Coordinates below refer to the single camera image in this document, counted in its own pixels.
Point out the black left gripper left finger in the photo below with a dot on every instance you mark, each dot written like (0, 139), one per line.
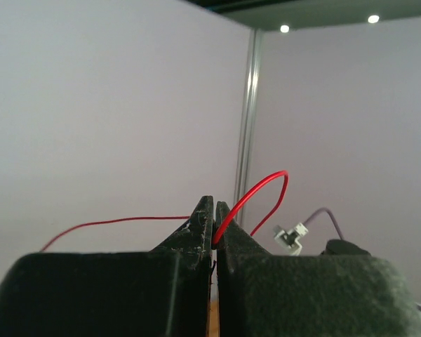
(162, 292)

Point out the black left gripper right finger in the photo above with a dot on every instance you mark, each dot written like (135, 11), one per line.
(261, 294)

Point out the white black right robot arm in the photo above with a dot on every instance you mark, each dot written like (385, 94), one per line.
(340, 247)

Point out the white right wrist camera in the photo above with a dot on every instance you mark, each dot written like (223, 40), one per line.
(289, 239)

